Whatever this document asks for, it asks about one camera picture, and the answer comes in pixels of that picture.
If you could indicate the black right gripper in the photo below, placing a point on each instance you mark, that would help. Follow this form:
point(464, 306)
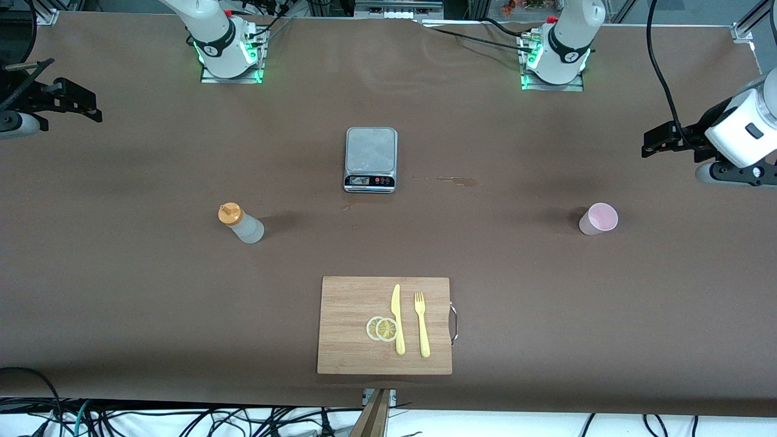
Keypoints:
point(37, 95)

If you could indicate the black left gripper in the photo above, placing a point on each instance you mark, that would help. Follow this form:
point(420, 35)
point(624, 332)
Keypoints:
point(691, 138)

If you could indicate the pink plastic cup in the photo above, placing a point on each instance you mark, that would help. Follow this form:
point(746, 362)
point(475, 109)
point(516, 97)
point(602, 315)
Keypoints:
point(598, 220)

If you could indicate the sauce bottle with orange cap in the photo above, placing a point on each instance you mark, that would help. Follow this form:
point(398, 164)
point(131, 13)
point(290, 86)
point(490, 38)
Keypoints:
point(246, 229)

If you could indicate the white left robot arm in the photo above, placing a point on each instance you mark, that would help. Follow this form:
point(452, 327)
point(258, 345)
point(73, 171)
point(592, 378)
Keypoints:
point(567, 48)

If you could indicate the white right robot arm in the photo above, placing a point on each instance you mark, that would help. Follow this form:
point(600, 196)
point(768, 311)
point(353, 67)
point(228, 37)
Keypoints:
point(212, 36)

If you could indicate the aluminium corner profile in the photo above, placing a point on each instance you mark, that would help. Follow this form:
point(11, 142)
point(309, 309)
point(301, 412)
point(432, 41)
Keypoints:
point(743, 31)

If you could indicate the brown table cover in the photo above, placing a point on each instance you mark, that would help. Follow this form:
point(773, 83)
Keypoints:
point(182, 303)

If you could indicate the silver digital kitchen scale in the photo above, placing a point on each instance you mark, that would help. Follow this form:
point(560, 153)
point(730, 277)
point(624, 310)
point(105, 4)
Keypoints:
point(371, 152)

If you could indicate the white power strip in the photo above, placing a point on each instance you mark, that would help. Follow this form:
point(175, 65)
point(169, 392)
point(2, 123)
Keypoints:
point(400, 15)

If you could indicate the yellow plastic fork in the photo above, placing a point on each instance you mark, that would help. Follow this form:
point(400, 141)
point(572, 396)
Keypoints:
point(423, 334)

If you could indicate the yellow plastic knife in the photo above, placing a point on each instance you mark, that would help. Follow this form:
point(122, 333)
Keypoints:
point(398, 328)

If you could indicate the lemon slice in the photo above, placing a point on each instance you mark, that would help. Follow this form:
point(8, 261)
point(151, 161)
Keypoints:
point(370, 329)
point(386, 329)

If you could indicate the wooden cutting board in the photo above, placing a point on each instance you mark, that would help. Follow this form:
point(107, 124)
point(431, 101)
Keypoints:
point(346, 328)

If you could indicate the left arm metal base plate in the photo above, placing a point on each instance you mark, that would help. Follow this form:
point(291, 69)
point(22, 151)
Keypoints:
point(576, 85)

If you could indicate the wooden post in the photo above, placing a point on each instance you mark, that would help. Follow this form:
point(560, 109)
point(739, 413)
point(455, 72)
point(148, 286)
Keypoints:
point(371, 419)

